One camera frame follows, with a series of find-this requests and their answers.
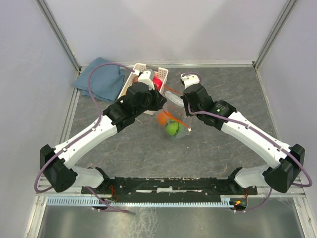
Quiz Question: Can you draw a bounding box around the purple cable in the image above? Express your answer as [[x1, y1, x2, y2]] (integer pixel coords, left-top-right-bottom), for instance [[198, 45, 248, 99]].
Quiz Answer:
[[34, 62, 132, 213], [182, 71, 313, 213]]

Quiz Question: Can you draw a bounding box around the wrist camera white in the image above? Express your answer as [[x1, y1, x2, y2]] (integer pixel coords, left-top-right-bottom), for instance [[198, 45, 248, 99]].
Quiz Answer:
[[137, 69, 155, 90], [181, 72, 201, 87]]

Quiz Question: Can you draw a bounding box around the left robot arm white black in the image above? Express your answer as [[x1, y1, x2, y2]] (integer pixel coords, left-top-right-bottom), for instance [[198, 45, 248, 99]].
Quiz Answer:
[[40, 82, 167, 193]]

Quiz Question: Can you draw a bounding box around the orange fruit toy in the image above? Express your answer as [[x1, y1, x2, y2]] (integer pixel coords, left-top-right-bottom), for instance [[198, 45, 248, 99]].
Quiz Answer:
[[157, 112, 170, 126]]

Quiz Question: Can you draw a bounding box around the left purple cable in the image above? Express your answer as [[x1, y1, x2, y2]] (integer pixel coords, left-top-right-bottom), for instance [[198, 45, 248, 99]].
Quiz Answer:
[[34, 62, 132, 213]]

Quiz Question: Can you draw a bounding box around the light blue cable duct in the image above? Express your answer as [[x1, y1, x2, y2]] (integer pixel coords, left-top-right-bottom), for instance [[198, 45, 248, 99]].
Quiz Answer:
[[47, 196, 233, 208]]

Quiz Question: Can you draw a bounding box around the red pomegranate toy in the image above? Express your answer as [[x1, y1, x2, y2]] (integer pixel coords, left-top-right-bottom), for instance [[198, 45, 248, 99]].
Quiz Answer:
[[153, 77, 163, 90]]

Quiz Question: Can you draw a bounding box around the aluminium frame rail front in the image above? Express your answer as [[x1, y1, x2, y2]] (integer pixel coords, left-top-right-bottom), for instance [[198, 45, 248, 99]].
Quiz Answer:
[[36, 177, 305, 198]]

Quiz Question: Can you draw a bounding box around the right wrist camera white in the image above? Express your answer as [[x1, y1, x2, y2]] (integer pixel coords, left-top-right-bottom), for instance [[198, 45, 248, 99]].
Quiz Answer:
[[181, 72, 201, 87]]

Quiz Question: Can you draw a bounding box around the white plastic basket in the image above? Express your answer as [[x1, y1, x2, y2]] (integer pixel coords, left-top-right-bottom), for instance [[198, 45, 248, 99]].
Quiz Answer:
[[113, 63, 168, 118]]

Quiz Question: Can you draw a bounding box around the green watermelon toy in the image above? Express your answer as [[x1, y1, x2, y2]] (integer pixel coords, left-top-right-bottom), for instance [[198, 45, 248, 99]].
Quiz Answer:
[[165, 120, 183, 136]]

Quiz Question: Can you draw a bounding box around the clear zip top bag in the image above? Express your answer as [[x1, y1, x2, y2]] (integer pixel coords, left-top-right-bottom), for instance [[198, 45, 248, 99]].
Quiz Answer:
[[155, 85, 192, 140]]

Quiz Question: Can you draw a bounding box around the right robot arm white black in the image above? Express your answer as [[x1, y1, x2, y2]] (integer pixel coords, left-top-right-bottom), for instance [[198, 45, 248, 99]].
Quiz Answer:
[[181, 83, 305, 194]]

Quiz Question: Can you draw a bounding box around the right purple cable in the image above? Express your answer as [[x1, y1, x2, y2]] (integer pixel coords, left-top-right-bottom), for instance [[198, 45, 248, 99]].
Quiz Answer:
[[182, 71, 313, 213]]

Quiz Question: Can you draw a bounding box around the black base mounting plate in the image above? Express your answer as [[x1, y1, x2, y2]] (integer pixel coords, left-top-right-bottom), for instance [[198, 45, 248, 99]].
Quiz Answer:
[[93, 177, 258, 203]]

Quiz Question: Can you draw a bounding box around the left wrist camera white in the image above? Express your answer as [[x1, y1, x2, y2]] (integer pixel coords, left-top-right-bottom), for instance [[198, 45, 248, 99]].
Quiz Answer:
[[137, 69, 155, 90]]

